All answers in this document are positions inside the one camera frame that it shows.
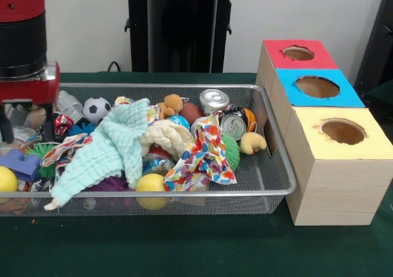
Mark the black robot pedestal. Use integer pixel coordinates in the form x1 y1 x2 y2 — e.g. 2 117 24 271
118 0 248 74

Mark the black looped cable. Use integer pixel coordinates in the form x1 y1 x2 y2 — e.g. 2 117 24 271
106 60 133 74

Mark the colourful dotted cloth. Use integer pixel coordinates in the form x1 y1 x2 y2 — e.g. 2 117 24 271
164 112 238 192

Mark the clear mesh bin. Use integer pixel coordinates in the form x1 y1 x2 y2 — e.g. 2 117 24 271
0 82 298 217

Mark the green covered side table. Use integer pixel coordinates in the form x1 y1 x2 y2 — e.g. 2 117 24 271
364 80 393 109

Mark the mint green knitted cloth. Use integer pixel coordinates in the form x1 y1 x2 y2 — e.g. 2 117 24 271
44 98 150 211

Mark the purple toy block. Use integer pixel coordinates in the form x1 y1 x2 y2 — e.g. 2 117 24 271
0 149 42 181

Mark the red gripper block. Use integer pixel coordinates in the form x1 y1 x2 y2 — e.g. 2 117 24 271
0 61 61 145

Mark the wooden box with three holes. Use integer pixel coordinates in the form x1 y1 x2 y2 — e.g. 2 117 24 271
255 38 393 227

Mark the black and white soccer ball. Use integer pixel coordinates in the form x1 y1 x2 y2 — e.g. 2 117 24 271
82 96 112 124

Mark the dark green tablecloth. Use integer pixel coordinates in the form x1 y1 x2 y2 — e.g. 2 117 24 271
0 71 393 277

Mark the yellow ball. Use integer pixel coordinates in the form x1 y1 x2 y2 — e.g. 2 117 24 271
0 165 19 192
134 173 169 211

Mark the brown plush bear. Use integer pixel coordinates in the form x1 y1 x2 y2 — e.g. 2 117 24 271
158 94 184 118

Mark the large green spiky ball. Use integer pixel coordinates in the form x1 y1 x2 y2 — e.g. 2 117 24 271
26 142 60 178

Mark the silver drink can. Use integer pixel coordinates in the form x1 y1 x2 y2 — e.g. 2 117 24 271
199 88 232 114

